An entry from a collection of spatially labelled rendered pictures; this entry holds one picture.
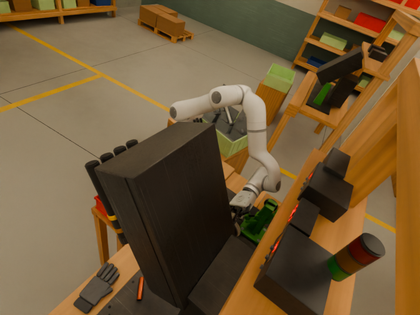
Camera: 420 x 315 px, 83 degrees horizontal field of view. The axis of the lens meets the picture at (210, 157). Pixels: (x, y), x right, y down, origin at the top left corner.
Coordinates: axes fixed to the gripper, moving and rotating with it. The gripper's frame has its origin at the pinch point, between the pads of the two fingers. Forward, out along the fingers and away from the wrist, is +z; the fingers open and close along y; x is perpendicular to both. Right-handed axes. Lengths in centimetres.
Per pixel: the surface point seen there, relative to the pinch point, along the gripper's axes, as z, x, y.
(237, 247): 11.6, 1.4, 11.2
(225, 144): -69, 6, -65
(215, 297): 31.1, -0.4, 16.8
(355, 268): 14, -16, 58
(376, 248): 11, -20, 62
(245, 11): -631, -77, -383
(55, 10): -198, -265, -479
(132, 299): 49, 2, -23
